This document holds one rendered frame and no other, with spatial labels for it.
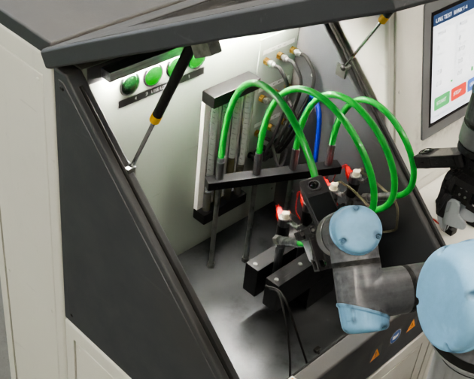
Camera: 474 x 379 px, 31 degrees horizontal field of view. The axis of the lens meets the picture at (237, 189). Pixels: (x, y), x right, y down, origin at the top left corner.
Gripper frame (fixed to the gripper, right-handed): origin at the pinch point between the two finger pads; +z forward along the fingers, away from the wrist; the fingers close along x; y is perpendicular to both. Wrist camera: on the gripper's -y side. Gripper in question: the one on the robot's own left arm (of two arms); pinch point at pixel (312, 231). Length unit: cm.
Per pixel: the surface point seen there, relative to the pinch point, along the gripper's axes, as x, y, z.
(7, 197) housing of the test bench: -58, -27, 37
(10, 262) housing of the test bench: -63, -14, 53
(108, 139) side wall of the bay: -32.2, -26.4, -4.6
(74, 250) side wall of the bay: -45, -11, 23
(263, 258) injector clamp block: -6.4, 2.1, 30.0
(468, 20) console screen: 59, -39, 36
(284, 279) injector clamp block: -4.0, 7.7, 25.4
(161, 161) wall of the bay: -22.5, -24.5, 26.5
